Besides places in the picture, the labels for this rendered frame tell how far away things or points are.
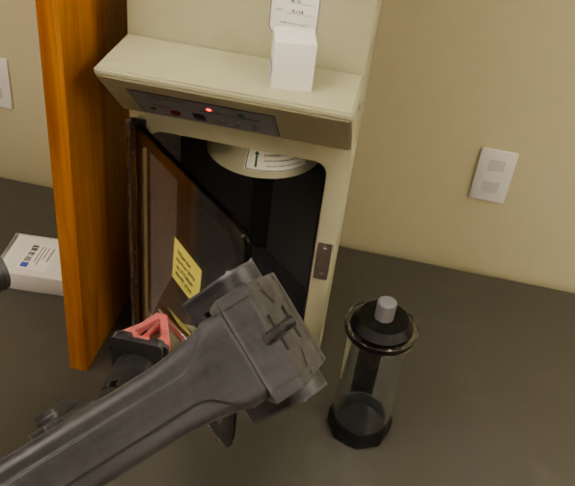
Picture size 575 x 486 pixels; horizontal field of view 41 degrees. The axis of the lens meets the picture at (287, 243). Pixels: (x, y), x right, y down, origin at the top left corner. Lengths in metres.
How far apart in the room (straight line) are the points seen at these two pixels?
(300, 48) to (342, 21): 0.09
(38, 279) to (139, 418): 1.02
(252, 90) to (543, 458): 0.77
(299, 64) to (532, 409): 0.77
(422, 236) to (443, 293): 0.14
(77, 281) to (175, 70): 0.40
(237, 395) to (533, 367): 1.06
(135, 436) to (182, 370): 0.05
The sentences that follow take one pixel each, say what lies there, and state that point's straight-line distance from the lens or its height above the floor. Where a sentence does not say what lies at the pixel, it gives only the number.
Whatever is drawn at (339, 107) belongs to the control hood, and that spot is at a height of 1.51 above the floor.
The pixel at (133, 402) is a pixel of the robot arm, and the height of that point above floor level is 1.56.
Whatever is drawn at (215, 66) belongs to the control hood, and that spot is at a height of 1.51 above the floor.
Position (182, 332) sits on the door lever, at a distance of 1.04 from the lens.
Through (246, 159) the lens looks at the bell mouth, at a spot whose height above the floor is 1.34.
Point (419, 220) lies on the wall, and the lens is 1.64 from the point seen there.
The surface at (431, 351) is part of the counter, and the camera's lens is 1.47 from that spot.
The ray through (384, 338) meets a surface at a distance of 1.12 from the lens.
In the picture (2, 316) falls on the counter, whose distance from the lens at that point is 1.48.
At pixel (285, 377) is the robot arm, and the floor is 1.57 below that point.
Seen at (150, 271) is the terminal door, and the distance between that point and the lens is 1.21.
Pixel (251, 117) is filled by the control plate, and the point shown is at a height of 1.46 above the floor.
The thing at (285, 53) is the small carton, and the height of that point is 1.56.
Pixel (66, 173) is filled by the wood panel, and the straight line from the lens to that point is 1.12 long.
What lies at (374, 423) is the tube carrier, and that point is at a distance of 1.24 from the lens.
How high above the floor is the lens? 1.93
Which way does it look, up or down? 37 degrees down
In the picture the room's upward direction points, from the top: 7 degrees clockwise
